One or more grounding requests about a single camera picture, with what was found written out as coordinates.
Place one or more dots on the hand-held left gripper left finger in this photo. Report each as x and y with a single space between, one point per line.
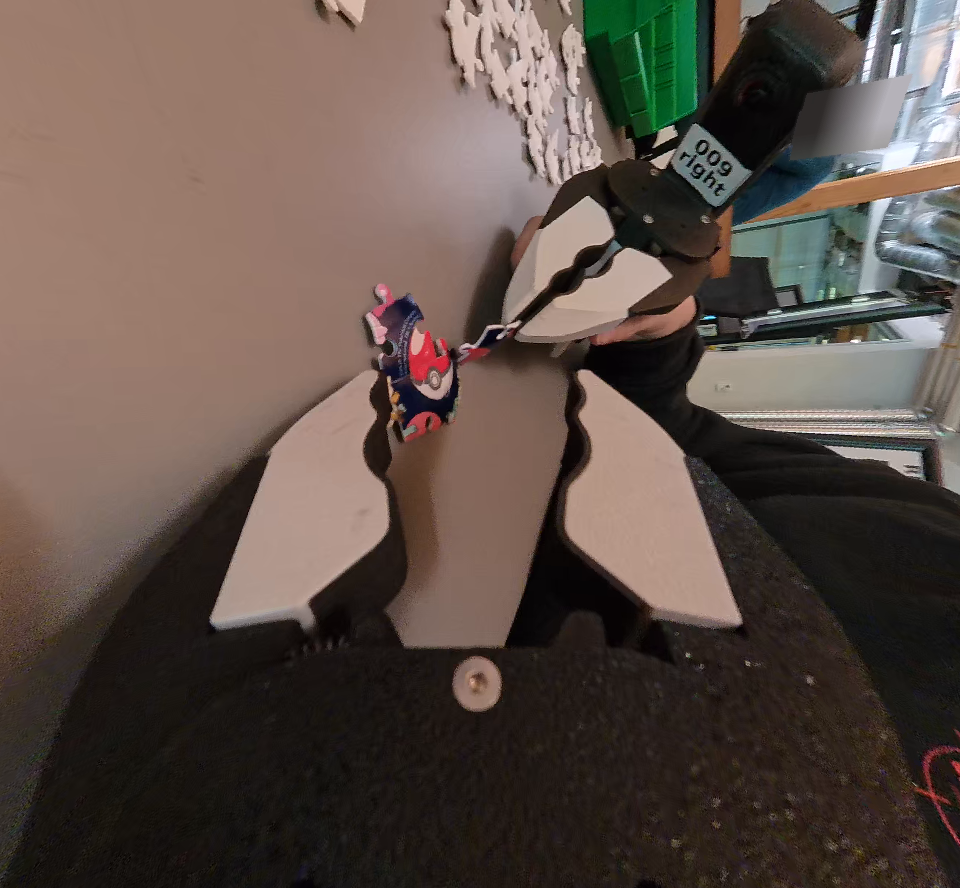
300 520

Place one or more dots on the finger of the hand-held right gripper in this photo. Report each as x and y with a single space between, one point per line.
607 295
562 243

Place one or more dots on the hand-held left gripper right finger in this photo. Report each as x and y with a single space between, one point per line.
645 520

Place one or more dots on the dark blue puzzle piece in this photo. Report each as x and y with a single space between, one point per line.
487 339

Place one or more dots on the colourful joined puzzle pieces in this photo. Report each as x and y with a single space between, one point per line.
420 370

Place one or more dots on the person's right forearm black sleeve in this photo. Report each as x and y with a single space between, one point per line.
787 468

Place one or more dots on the scattered white puzzle pieces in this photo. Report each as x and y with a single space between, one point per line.
517 40

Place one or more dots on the person's right hand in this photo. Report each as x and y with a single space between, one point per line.
652 325

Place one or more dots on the black chair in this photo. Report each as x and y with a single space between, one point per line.
742 288

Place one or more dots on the silver ventilation ducts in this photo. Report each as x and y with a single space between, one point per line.
922 243

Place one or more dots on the person's black sweatshirt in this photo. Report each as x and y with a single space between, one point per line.
922 678

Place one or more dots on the wooden post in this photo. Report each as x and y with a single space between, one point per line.
885 183

